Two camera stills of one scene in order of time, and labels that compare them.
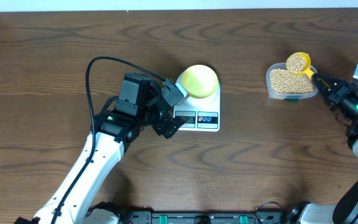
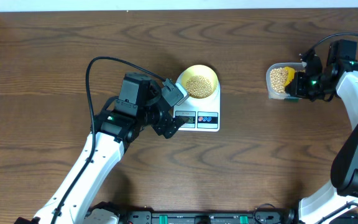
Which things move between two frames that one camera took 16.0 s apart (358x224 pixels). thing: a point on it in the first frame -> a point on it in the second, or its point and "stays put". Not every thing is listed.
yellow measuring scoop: (299, 63) -> (291, 75)
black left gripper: (165, 127) stays put
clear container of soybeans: (281, 84) stays put
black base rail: (270, 217) stays put
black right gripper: (341, 89) -> (296, 88)
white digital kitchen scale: (204, 113) stays put
